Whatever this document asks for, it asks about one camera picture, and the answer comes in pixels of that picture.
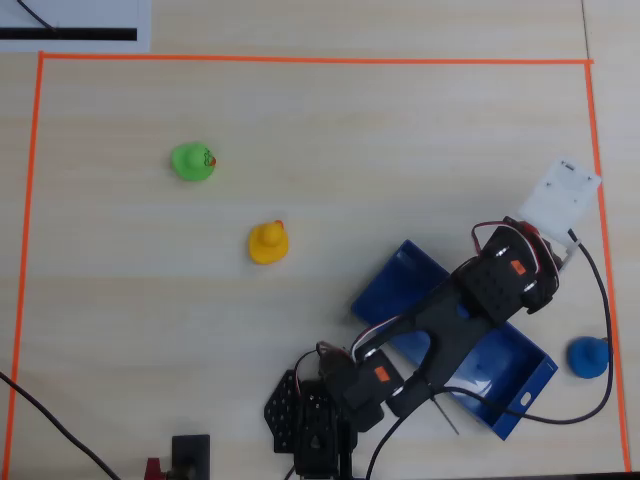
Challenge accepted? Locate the black table cable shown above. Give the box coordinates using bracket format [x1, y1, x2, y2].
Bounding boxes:
[0, 370, 122, 480]

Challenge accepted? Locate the orange tape strip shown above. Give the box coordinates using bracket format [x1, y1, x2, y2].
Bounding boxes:
[38, 51, 595, 66]
[3, 52, 46, 480]
[584, 60, 633, 474]

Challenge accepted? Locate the white paper with black bar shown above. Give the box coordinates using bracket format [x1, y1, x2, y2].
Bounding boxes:
[0, 0, 152, 54]

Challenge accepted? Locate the blue plastic box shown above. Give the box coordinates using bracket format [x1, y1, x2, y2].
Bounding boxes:
[349, 239, 559, 442]

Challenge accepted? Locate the thin black cable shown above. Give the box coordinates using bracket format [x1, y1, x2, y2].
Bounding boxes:
[16, 0, 59, 32]

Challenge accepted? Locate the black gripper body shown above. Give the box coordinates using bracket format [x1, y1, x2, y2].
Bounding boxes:
[503, 214, 569, 275]

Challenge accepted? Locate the green rubber duck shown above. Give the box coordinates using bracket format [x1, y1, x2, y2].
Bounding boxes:
[169, 142, 219, 182]

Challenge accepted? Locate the thin grey metal rod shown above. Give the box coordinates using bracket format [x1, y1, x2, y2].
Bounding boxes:
[431, 393, 460, 436]

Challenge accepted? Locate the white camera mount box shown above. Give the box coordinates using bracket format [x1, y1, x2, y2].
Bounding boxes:
[518, 158, 603, 271]

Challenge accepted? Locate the blue rubber duck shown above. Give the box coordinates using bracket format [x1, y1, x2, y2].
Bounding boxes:
[566, 335, 611, 380]

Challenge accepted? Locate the yellow rubber duck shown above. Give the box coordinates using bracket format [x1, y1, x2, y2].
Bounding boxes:
[247, 218, 290, 265]

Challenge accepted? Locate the black clamp stand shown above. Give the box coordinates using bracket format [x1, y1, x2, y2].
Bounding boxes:
[171, 434, 212, 480]

